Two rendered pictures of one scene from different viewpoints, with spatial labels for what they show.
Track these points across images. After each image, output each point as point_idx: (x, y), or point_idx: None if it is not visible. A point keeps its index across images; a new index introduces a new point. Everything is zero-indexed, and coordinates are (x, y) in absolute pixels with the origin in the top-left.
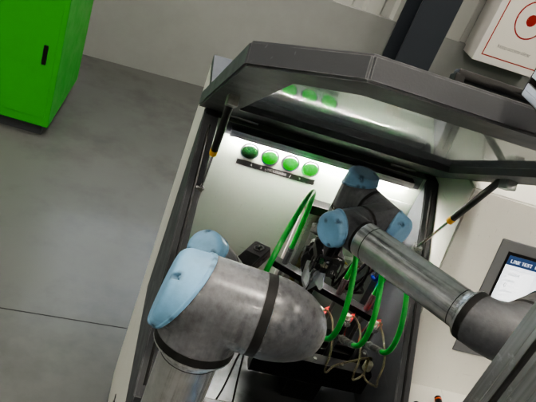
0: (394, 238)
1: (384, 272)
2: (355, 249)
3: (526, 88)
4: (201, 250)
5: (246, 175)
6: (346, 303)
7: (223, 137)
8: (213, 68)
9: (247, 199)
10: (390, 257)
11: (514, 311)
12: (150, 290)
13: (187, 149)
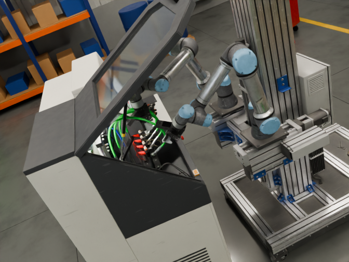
0: (166, 68)
1: (177, 71)
2: (169, 79)
3: None
4: (190, 109)
5: None
6: (155, 117)
7: None
8: (43, 162)
9: None
10: (174, 67)
11: (189, 40)
12: (142, 217)
13: (69, 200)
